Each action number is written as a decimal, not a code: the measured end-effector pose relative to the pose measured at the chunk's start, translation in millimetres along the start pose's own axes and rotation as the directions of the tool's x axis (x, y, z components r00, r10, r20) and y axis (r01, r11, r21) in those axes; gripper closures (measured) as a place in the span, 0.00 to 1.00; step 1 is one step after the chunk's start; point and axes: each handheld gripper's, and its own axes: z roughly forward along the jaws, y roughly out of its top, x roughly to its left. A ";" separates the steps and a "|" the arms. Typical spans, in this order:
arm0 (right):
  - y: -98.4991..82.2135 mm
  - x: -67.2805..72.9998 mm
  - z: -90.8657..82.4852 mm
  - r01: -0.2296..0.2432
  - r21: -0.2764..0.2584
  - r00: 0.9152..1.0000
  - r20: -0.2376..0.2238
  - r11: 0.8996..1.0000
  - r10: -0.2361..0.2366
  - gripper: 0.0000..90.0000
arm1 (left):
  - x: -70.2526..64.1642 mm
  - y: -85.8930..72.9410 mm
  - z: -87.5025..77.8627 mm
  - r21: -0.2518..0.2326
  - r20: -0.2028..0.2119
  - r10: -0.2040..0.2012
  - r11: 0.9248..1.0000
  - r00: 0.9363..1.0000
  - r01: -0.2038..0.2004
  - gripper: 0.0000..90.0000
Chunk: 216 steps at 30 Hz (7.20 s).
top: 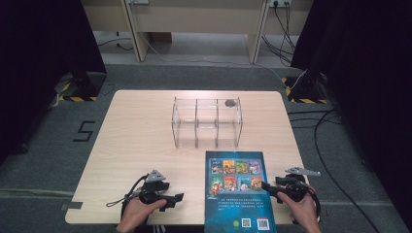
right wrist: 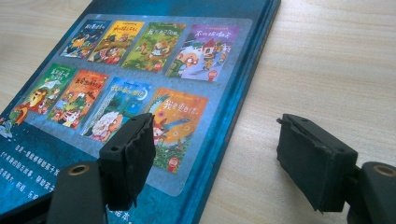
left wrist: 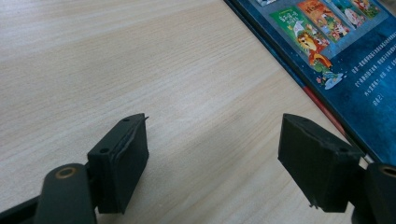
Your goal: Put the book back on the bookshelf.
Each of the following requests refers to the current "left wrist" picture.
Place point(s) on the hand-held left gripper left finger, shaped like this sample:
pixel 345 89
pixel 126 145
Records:
pixel 121 168

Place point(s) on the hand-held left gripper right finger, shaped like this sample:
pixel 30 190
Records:
pixel 317 168

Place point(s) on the blue picture book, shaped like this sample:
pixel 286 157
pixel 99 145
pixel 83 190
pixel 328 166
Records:
pixel 358 93

